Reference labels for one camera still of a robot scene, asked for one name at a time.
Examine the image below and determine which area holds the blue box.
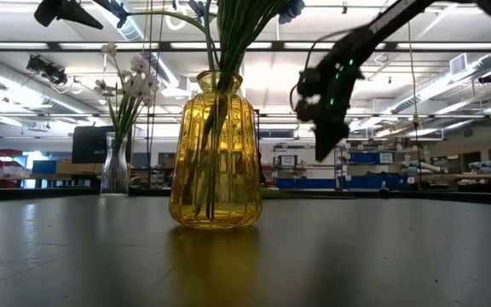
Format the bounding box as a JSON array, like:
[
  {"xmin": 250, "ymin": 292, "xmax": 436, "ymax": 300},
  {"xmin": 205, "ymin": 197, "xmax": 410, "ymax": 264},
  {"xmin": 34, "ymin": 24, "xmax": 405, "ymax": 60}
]
[{"xmin": 32, "ymin": 159, "xmax": 58, "ymax": 176}]

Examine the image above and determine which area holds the brown cardboard box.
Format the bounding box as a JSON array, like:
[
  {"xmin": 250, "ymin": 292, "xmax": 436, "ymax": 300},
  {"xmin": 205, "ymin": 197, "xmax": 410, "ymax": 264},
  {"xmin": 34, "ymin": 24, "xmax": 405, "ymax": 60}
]
[{"xmin": 55, "ymin": 159, "xmax": 104, "ymax": 176}]

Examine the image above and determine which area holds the blue storage bin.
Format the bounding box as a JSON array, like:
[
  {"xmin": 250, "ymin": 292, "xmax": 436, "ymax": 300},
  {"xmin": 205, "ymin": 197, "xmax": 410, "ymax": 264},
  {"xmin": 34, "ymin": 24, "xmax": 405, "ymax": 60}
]
[{"xmin": 349, "ymin": 152, "xmax": 396, "ymax": 165}]

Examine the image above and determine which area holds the thin black frame bar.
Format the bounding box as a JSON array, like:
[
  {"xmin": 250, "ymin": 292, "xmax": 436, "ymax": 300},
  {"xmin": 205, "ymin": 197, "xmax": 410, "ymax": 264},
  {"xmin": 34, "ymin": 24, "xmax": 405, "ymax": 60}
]
[{"xmin": 0, "ymin": 112, "xmax": 491, "ymax": 120}]

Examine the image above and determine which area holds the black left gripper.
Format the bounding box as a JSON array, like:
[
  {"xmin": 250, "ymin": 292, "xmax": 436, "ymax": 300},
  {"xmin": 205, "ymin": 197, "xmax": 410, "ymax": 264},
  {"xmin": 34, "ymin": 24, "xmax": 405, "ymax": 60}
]
[{"xmin": 33, "ymin": 0, "xmax": 105, "ymax": 31}]

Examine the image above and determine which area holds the blue artificial flower bunch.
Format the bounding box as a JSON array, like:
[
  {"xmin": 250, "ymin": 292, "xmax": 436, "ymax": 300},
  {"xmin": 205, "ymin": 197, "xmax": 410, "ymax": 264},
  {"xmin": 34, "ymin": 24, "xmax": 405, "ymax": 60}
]
[
  {"xmin": 217, "ymin": 0, "xmax": 306, "ymax": 218},
  {"xmin": 107, "ymin": 0, "xmax": 246, "ymax": 218}
]

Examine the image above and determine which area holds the black frame bar with lights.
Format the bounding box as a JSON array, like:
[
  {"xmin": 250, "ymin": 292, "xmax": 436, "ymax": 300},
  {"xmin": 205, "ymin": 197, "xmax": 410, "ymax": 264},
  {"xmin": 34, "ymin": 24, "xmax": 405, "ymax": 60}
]
[{"xmin": 0, "ymin": 40, "xmax": 491, "ymax": 54}]

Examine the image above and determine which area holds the black hanging cable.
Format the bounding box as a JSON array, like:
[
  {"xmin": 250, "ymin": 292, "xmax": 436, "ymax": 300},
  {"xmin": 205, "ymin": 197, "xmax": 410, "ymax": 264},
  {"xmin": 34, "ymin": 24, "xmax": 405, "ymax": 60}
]
[{"xmin": 145, "ymin": 0, "xmax": 153, "ymax": 191}]

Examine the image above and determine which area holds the black monitor screen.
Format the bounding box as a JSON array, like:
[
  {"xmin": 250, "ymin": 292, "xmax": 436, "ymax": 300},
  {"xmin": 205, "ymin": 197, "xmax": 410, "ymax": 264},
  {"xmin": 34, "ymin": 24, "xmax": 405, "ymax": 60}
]
[{"xmin": 72, "ymin": 125, "xmax": 133, "ymax": 165}]

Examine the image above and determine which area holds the hanging cable with yellow plug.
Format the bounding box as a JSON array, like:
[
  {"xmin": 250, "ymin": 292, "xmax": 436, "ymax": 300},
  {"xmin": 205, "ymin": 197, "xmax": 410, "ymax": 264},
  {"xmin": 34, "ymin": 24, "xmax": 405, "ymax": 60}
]
[{"xmin": 402, "ymin": 16, "xmax": 425, "ymax": 182}]

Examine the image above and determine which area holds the black ceiling-mounted camera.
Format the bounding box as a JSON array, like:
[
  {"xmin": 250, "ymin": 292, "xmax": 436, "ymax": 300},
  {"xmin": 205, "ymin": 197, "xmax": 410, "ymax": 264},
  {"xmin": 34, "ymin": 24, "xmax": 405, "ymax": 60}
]
[{"xmin": 26, "ymin": 54, "xmax": 70, "ymax": 87}]

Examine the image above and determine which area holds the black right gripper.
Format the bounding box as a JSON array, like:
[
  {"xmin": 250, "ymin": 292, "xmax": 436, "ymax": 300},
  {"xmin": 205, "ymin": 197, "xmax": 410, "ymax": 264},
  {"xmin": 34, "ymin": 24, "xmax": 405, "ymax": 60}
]
[{"xmin": 291, "ymin": 63, "xmax": 360, "ymax": 163}]

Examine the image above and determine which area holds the yellow ribbed glass vase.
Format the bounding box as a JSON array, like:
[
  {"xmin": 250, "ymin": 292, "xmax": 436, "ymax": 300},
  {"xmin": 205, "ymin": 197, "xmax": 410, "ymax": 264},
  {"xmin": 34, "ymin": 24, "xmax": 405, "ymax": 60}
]
[{"xmin": 168, "ymin": 70, "xmax": 263, "ymax": 230}]

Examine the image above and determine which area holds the clear glass vase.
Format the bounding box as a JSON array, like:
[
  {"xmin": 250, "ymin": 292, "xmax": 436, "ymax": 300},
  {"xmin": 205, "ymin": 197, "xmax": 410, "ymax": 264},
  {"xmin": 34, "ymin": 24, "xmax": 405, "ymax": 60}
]
[{"xmin": 100, "ymin": 131, "xmax": 130, "ymax": 197}]

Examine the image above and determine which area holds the white cable loop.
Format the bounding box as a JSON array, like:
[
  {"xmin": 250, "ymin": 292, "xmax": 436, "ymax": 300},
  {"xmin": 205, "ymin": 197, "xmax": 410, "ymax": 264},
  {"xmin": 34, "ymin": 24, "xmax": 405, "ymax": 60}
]
[{"xmin": 165, "ymin": 7, "xmax": 189, "ymax": 32}]

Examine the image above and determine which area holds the wooden workbench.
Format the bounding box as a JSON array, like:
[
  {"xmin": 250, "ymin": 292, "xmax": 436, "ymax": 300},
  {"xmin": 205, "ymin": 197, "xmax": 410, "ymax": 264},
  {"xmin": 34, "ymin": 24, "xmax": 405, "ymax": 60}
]
[{"xmin": 443, "ymin": 172, "xmax": 491, "ymax": 182}]

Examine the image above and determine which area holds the metal storage shelf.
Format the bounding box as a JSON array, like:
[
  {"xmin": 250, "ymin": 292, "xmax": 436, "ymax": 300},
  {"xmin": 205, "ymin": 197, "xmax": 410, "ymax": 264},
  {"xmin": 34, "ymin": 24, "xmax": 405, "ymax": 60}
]
[{"xmin": 270, "ymin": 142, "xmax": 402, "ymax": 191}]

